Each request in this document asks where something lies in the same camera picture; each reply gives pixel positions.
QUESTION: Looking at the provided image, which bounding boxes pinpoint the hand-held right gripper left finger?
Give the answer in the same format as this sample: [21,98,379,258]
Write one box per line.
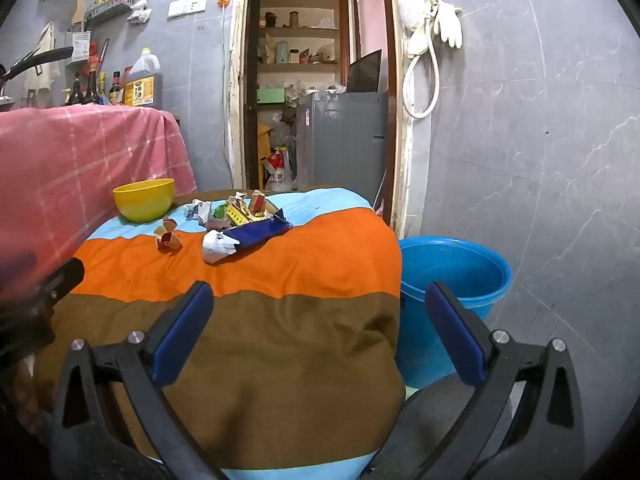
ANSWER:
[50,281,223,480]

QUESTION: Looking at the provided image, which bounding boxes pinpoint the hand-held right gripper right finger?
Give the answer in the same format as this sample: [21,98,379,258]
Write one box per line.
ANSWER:
[415,281,586,480]

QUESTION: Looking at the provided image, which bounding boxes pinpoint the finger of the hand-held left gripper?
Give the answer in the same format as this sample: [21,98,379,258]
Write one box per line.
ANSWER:
[30,257,86,307]
[0,250,37,291]

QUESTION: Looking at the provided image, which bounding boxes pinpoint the blue plastic bucket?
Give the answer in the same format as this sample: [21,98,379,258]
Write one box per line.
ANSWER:
[397,236,513,390]

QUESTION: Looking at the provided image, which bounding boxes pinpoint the brown curled paper scrap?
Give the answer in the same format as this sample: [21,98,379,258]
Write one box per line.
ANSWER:
[154,217,183,252]

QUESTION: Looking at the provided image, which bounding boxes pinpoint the white wrapper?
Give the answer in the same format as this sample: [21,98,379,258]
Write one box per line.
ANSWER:
[184,200,213,222]

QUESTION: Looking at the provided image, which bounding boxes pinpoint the dark blue snack wrapper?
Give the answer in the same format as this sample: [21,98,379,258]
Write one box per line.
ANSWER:
[202,210,293,265]

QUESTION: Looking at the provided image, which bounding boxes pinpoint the green candy wrapper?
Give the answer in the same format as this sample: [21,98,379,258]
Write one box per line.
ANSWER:
[207,202,229,231]

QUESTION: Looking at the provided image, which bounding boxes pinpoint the yellow snack wrapper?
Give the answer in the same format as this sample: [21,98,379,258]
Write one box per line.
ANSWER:
[225,196,271,227]

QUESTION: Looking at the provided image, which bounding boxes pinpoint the person's left hand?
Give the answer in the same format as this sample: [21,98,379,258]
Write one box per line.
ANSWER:
[12,355,47,428]

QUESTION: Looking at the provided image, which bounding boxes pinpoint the yellow bowl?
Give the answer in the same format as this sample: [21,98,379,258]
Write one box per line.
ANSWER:
[112,178,176,223]

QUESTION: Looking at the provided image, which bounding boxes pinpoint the pink checked cloth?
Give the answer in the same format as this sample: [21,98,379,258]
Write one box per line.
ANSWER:
[0,105,197,311]

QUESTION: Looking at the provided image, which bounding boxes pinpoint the striped blanket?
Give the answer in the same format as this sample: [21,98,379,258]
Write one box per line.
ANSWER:
[35,187,406,480]

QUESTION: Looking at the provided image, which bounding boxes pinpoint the red and white bag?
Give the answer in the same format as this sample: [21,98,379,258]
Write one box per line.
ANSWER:
[259,147,296,193]

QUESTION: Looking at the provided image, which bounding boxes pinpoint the large cooking oil jug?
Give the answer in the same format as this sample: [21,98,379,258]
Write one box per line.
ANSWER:
[121,48,164,109]

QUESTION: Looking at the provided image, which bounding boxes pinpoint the yellow bag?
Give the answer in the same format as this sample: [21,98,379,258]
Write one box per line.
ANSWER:
[257,122,273,161]

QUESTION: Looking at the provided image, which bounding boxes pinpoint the beige cloth bag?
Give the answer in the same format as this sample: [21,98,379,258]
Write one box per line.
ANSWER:
[25,22,61,93]

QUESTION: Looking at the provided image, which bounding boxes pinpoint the grey cabinet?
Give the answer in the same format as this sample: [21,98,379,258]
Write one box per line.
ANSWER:
[295,91,388,201]

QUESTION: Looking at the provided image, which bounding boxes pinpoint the white paper notice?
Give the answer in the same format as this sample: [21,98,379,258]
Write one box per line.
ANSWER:
[70,30,92,63]

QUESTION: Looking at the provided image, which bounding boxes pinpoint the dark wooden door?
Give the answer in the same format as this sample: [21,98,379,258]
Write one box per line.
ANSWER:
[243,0,264,191]

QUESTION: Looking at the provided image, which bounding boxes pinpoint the black monitor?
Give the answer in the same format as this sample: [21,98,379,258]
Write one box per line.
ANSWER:
[347,49,383,93]

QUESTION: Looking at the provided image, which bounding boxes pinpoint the wooden shelf unit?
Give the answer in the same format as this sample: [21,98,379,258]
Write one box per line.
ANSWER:
[259,0,349,81]

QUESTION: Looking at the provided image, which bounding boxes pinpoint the white rubber gloves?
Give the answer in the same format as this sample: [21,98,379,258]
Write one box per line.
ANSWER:
[432,0,464,49]

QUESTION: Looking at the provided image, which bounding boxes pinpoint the black pan handle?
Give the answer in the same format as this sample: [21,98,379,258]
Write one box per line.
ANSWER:
[0,46,75,83]

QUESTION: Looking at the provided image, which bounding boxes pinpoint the metal wall rack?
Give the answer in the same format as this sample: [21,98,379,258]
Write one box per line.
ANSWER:
[85,0,138,28]

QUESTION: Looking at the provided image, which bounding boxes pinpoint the white wall switch panel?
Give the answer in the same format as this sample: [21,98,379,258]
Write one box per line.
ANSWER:
[167,0,208,18]

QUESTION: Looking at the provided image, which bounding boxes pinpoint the white sprayer hose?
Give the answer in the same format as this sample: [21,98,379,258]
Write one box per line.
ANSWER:
[402,0,442,120]

